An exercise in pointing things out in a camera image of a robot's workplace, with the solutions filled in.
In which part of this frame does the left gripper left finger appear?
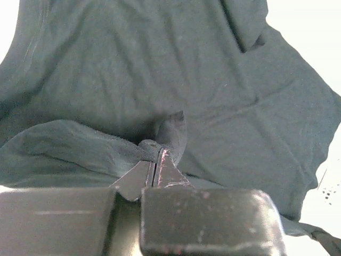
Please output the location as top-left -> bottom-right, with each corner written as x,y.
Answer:
1,161 -> 155,255

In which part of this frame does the black t-shirt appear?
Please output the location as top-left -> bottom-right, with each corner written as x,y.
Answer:
1,1 -> 340,255

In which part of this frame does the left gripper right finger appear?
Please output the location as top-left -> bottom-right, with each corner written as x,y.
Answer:
140,149 -> 287,256

